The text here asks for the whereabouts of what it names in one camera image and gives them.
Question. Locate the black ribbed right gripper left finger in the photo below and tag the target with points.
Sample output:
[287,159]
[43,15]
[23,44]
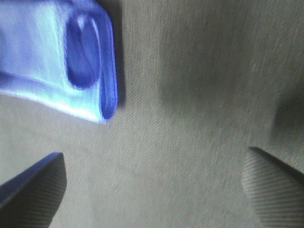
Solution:
[32,198]

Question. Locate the blue microfiber towel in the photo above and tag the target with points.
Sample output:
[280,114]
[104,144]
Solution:
[59,53]

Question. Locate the black table cloth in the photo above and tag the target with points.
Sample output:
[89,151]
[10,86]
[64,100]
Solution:
[200,81]

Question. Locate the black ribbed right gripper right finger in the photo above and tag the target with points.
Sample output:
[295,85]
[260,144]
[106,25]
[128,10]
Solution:
[275,190]

